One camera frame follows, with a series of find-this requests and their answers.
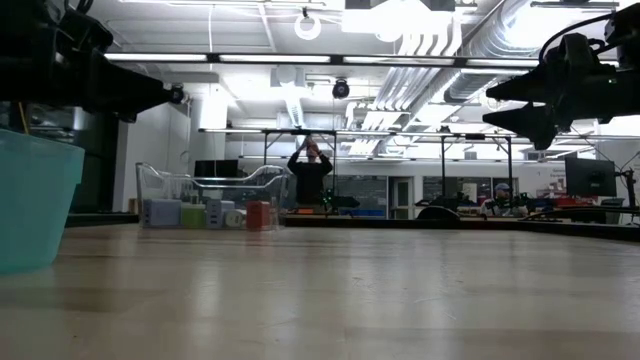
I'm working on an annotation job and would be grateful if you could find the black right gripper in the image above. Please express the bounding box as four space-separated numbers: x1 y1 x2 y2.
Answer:
482 32 640 151

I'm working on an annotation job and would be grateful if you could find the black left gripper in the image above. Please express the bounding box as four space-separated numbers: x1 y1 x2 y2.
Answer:
0 29 175 124

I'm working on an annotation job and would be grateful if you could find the blue multi-port wall charger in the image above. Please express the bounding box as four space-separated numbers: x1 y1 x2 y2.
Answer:
142 198 183 229
206 199 236 230

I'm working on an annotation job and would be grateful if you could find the green white wall charger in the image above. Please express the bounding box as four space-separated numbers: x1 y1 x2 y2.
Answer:
180 203 208 230

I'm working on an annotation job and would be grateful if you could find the pink wall charger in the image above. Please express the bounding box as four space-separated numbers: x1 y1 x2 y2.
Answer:
224 208 248 230

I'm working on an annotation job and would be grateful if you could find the red multi-port wall charger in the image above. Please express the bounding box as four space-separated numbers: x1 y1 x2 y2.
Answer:
245 200 273 231

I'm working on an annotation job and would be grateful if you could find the black monitor on arm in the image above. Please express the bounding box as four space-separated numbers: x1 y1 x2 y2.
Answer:
565 156 618 198

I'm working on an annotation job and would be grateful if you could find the seated person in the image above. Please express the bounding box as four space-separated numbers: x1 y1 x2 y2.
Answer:
479 182 524 219

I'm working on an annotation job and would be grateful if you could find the red background bin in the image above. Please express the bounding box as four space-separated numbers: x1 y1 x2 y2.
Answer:
552 196 599 209

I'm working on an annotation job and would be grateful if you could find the translucent green plastic tray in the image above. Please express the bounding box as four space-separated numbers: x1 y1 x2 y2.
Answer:
0 127 85 276

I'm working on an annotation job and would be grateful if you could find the glass door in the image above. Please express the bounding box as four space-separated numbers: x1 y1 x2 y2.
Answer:
389 176 415 220

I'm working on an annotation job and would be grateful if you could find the clear plastic tray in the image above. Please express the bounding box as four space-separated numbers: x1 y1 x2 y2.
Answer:
135 162 293 232

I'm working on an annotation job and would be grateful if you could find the black overhead light bar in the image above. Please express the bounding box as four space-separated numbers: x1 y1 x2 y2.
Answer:
103 49 557 69

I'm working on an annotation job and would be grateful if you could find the silver ventilation duct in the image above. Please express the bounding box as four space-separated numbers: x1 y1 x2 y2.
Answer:
444 0 616 104

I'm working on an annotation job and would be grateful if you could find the white ceiling ring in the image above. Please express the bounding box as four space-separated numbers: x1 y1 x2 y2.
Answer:
293 12 323 42

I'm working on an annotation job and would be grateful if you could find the black background rig frame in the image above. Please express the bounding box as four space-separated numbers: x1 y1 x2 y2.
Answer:
199 127 640 221

